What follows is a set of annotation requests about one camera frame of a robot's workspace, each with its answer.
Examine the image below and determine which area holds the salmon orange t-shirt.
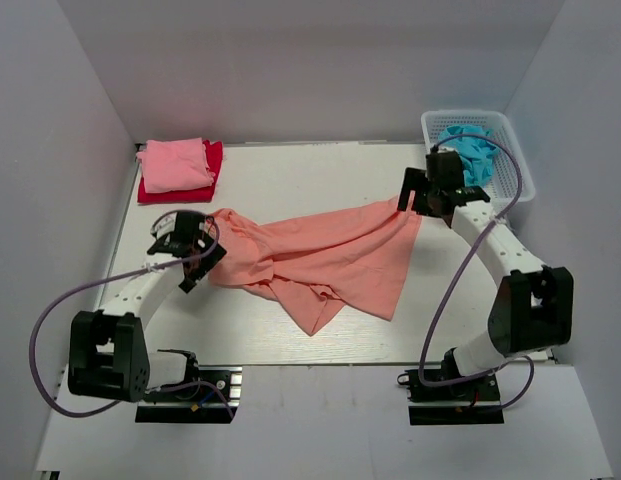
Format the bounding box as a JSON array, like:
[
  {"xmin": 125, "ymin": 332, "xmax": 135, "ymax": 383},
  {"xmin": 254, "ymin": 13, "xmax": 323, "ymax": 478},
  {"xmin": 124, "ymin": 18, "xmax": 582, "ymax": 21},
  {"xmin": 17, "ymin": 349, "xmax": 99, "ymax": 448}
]
[{"xmin": 209, "ymin": 199, "xmax": 422, "ymax": 336}]

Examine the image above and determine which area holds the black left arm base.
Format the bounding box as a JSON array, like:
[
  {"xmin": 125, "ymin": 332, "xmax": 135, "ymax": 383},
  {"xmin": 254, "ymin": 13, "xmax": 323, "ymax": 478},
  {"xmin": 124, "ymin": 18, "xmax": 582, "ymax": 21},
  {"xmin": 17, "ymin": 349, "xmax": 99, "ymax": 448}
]
[{"xmin": 135, "ymin": 365, "xmax": 243, "ymax": 425}]

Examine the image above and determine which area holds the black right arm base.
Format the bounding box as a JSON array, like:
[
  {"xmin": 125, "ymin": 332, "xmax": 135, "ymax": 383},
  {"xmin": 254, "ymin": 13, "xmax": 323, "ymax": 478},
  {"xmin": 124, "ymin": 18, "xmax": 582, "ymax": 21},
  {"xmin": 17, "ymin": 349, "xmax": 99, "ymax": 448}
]
[{"xmin": 397, "ymin": 369, "xmax": 504, "ymax": 426}]

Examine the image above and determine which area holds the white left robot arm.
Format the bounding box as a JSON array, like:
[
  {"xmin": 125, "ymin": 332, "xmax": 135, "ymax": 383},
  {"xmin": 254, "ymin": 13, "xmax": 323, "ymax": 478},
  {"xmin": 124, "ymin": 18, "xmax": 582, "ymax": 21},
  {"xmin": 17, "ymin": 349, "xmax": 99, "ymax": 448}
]
[{"xmin": 68, "ymin": 211, "xmax": 226, "ymax": 402}]

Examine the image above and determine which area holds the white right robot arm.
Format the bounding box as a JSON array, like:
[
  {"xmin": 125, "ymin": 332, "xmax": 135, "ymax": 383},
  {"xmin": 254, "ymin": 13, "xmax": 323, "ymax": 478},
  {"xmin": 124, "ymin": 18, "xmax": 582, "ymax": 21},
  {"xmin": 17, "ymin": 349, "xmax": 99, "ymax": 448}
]
[{"xmin": 398, "ymin": 146, "xmax": 574, "ymax": 399}]

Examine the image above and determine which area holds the crumpled blue t-shirt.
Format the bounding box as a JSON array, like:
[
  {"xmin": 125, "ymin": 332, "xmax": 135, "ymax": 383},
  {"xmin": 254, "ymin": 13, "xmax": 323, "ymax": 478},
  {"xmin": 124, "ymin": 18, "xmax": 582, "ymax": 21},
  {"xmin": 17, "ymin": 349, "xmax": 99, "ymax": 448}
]
[{"xmin": 437, "ymin": 124, "xmax": 499, "ymax": 187}]

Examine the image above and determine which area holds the white plastic basket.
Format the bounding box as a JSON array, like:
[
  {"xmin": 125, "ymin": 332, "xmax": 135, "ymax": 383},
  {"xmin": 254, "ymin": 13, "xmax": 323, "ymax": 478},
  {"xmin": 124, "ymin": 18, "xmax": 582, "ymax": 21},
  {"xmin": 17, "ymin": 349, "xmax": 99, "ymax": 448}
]
[{"xmin": 421, "ymin": 110, "xmax": 536, "ymax": 209}]

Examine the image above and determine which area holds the folded light pink t-shirt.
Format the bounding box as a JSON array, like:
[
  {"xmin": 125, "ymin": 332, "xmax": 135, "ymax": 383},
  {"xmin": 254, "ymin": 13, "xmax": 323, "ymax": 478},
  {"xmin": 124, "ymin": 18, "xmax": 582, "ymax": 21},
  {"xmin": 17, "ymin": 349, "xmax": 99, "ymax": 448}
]
[{"xmin": 136, "ymin": 138, "xmax": 216, "ymax": 194}]

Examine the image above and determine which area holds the folded red t-shirt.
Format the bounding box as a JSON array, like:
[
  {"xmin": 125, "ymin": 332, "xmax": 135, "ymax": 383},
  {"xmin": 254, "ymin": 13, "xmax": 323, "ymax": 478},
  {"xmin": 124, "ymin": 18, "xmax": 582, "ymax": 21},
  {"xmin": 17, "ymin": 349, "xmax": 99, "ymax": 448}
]
[{"xmin": 137, "ymin": 138, "xmax": 224, "ymax": 205}]

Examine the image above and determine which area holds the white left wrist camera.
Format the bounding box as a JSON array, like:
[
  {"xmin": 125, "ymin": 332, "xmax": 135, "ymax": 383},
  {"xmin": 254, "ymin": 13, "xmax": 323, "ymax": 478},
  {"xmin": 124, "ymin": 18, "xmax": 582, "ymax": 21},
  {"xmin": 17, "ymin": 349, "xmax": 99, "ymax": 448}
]
[{"xmin": 150, "ymin": 211, "xmax": 179, "ymax": 240}]

